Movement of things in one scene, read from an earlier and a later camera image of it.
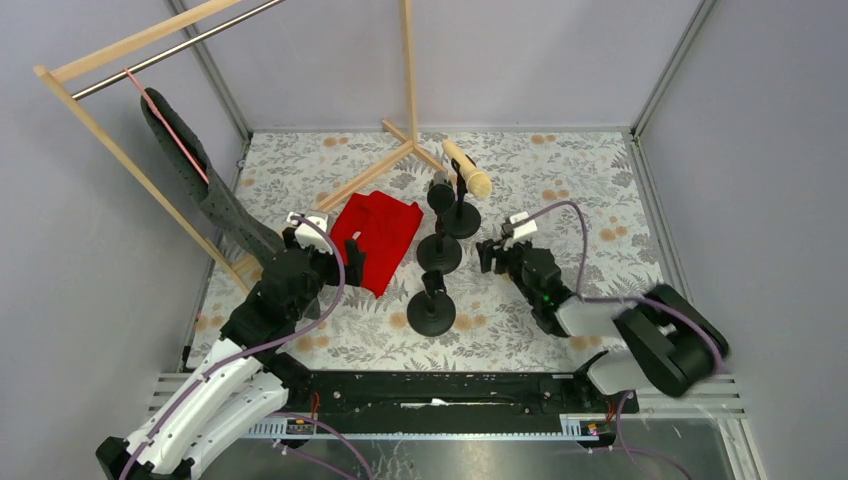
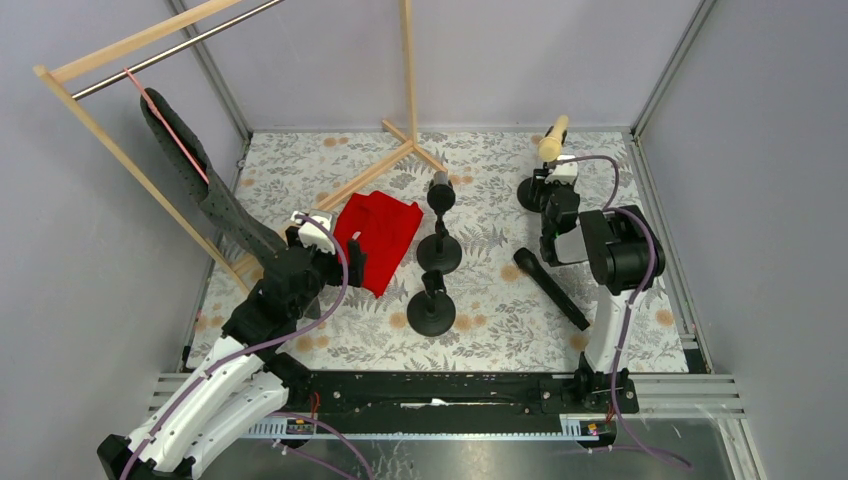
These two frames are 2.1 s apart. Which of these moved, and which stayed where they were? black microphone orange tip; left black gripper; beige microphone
Moved: beige microphone
Stayed: black microphone orange tip; left black gripper
